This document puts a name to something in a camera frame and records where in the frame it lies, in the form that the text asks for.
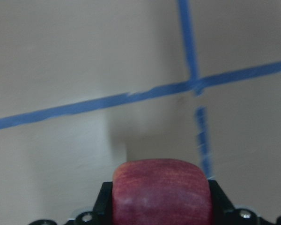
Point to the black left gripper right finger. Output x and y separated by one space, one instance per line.
221 203

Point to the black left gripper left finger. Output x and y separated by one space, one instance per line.
103 204

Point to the red apple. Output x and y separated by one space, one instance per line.
160 192

